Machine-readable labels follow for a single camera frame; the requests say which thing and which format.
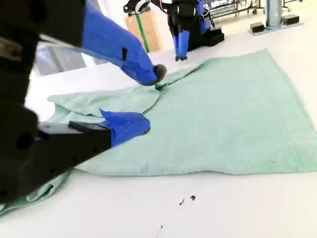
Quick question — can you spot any green t-shirt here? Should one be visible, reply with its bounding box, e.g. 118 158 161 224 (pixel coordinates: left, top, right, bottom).
0 48 317 216

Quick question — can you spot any steel post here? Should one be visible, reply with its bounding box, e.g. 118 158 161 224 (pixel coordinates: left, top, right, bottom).
266 0 283 27

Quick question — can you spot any black wheeled rack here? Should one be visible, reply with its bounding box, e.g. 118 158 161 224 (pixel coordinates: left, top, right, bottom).
205 0 267 18

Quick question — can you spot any black clamp block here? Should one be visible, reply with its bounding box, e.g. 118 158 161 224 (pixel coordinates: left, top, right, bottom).
282 14 300 25
250 21 265 33

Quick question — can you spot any green stick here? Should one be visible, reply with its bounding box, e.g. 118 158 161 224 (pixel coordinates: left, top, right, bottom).
135 13 150 53

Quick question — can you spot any brown cardboard box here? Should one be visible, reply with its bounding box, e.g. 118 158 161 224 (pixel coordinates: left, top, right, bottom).
125 9 163 53

